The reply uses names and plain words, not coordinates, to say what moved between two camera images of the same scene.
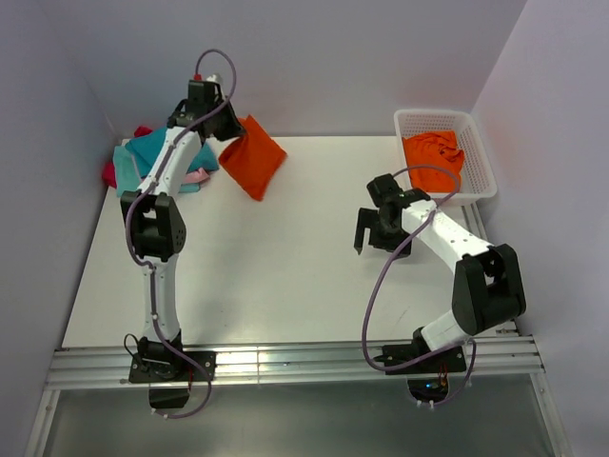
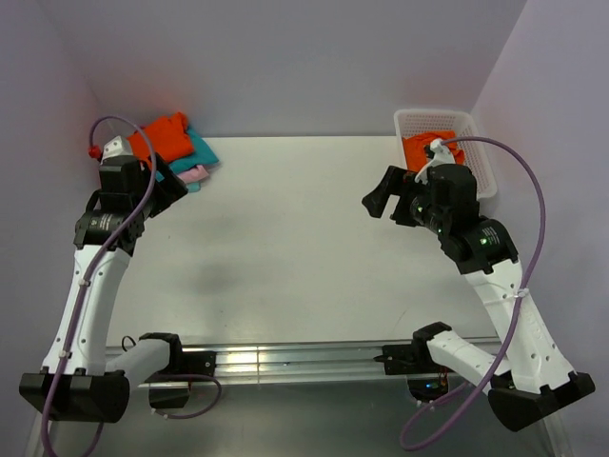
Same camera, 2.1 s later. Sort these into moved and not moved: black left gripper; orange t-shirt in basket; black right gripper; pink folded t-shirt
Moved: black left gripper; black right gripper
Not moved: pink folded t-shirt; orange t-shirt in basket
